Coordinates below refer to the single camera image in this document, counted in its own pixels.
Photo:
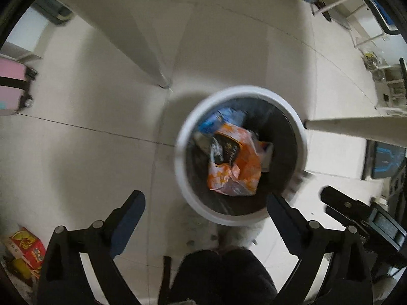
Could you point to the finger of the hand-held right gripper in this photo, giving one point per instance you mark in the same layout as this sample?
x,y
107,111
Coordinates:
x,y
341,198
337,214

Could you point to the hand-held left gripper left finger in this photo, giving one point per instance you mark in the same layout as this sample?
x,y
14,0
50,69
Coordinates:
x,y
127,225

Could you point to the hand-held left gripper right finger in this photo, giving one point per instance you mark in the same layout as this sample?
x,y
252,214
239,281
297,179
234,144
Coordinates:
x,y
283,225

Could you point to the orange snack packet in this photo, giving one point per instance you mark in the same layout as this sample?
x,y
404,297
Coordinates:
x,y
235,165

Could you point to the white round bin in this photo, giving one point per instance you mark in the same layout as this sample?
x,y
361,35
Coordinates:
x,y
197,171

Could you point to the grey fluffy slipper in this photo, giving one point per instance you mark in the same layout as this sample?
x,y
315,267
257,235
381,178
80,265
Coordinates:
x,y
237,236

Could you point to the black and blue floor scale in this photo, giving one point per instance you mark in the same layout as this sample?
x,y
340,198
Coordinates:
x,y
384,162

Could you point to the white table leg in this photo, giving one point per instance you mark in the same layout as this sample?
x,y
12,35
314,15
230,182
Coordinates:
x,y
133,22
356,127

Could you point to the person's dark trouser legs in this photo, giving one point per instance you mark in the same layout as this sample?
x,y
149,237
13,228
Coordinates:
x,y
222,276

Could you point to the red and yellow box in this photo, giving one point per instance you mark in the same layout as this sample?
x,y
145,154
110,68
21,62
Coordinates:
x,y
28,247

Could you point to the metal dumbbell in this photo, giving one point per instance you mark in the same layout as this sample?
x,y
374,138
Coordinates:
x,y
372,63

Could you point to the pink suitcase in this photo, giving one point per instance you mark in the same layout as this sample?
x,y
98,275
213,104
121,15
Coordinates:
x,y
12,85

